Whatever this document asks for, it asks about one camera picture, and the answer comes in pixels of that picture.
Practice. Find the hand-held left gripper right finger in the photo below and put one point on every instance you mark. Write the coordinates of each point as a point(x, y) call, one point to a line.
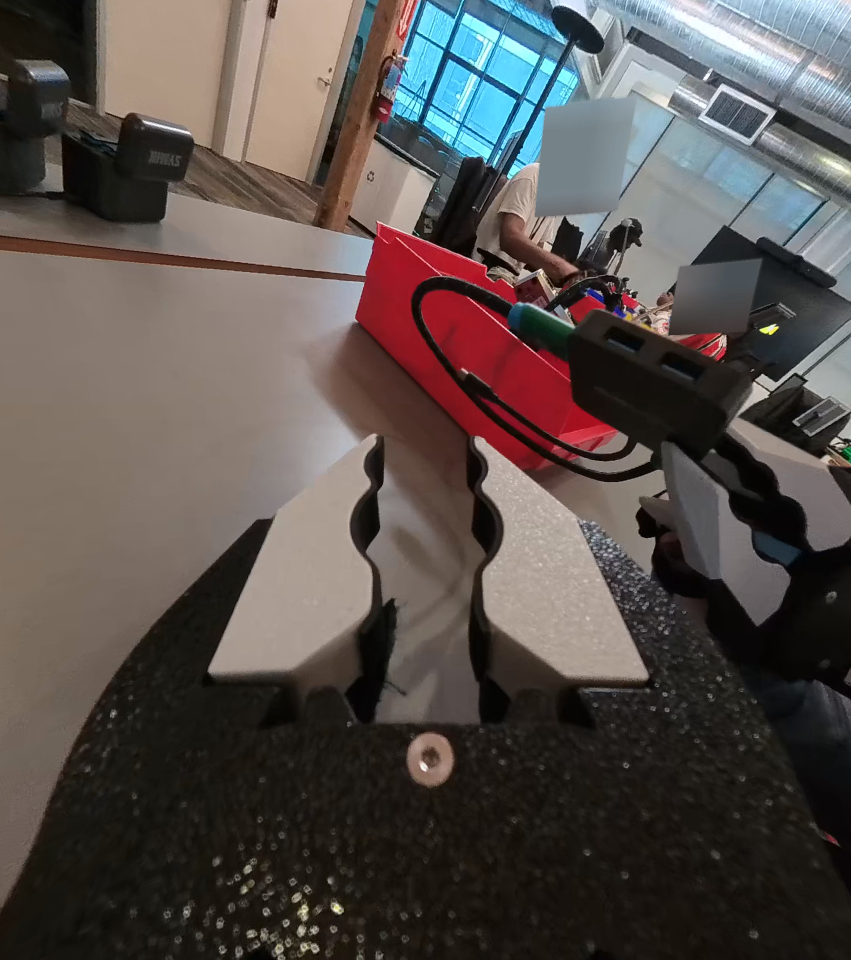
point(553, 592)

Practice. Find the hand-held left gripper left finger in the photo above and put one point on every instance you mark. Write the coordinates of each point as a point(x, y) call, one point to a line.
point(298, 585)

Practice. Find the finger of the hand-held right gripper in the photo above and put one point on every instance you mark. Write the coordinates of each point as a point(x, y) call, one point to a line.
point(695, 510)
point(808, 487)

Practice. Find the black USB hub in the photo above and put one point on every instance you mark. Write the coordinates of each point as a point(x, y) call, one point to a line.
point(545, 332)
point(643, 397)

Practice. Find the red plastic bin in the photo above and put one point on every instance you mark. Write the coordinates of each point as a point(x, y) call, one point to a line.
point(388, 300)

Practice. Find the black television screen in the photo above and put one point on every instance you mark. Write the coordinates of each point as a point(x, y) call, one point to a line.
point(808, 330)

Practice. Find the white recycling bin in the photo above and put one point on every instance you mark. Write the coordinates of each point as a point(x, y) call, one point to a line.
point(395, 187)

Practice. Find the white door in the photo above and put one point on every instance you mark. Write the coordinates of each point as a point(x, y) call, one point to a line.
point(298, 90)

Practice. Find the black floor lamp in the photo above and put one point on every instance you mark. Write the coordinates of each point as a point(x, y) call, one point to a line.
point(579, 26)

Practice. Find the red fire extinguisher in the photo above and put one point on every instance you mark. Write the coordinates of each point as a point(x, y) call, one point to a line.
point(388, 86)

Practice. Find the silver ceiling duct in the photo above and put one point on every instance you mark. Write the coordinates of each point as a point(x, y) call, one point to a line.
point(808, 67)

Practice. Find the wooden post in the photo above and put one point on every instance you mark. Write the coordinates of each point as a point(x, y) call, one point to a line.
point(362, 112)

